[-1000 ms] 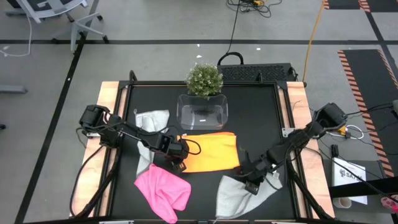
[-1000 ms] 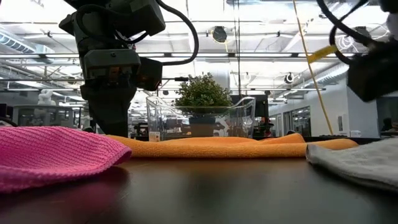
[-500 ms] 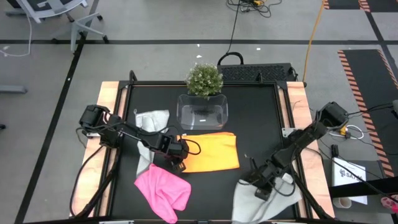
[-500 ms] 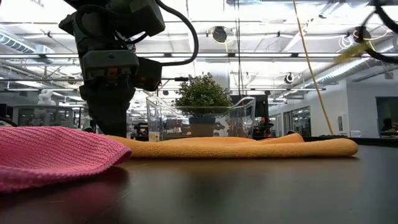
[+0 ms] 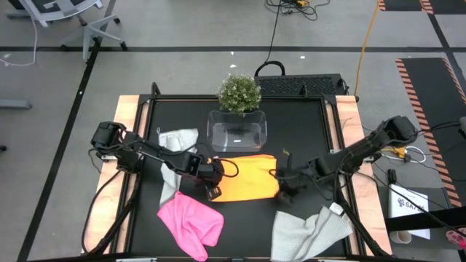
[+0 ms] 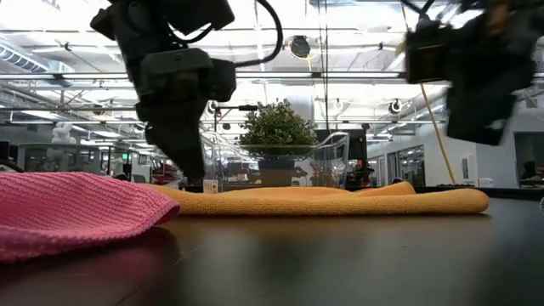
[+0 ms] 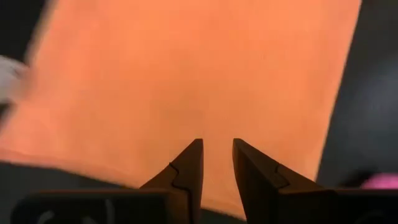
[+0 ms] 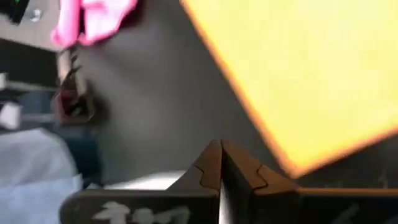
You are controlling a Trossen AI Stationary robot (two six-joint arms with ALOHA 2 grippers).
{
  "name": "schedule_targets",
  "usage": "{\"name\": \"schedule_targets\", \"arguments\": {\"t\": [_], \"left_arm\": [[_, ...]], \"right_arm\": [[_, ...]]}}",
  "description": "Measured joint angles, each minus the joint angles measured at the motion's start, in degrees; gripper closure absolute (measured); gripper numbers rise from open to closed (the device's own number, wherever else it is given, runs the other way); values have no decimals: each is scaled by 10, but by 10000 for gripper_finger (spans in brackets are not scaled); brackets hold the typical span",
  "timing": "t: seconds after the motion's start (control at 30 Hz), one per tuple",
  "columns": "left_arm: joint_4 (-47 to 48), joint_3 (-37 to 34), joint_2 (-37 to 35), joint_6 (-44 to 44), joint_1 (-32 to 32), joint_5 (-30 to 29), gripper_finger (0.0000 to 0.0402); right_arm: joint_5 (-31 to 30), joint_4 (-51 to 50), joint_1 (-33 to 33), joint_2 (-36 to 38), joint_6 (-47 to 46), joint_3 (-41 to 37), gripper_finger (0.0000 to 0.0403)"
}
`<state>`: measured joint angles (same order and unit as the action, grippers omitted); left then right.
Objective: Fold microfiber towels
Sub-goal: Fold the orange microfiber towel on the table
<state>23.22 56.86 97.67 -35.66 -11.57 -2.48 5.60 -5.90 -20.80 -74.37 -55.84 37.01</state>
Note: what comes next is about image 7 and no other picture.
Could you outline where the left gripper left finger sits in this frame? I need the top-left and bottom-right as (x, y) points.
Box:
(11, 138), (205, 224)

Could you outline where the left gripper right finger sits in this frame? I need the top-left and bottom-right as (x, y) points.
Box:
(232, 138), (398, 224)

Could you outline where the pink microfiber towel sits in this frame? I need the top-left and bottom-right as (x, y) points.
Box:
(361, 173), (398, 190)

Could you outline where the orange microfiber towel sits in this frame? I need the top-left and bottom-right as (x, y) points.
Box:
(0, 0), (363, 220)

